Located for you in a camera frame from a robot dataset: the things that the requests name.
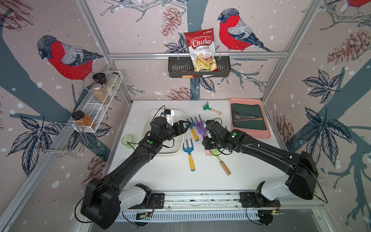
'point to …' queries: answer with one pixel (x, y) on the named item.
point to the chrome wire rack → (67, 138)
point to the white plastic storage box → (174, 146)
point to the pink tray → (263, 134)
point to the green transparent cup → (128, 138)
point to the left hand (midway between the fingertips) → (190, 122)
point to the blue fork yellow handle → (189, 150)
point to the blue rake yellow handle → (191, 125)
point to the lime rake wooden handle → (215, 152)
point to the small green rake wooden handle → (206, 107)
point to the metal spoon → (236, 116)
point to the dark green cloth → (254, 109)
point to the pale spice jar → (113, 79)
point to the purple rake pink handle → (200, 127)
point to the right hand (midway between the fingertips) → (202, 142)
